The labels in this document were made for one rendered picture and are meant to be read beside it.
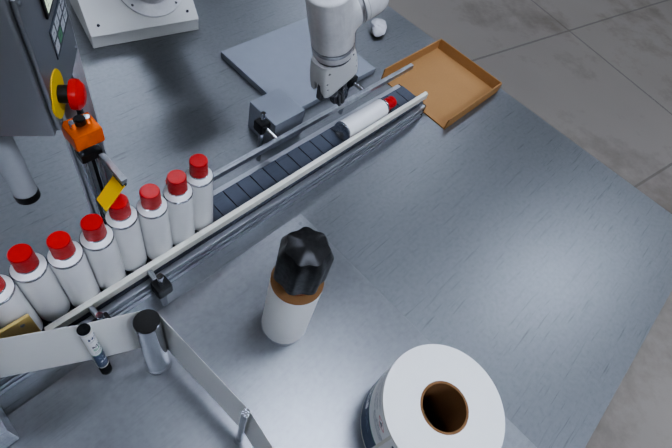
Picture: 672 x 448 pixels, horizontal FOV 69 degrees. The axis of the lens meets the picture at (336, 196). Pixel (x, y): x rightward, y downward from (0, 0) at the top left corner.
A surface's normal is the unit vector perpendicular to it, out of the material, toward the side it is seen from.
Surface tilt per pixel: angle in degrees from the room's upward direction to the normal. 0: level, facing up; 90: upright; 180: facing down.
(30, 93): 90
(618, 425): 0
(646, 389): 0
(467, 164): 0
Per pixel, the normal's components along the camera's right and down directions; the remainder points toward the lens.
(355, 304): 0.20, -0.58
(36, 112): 0.17, 0.81
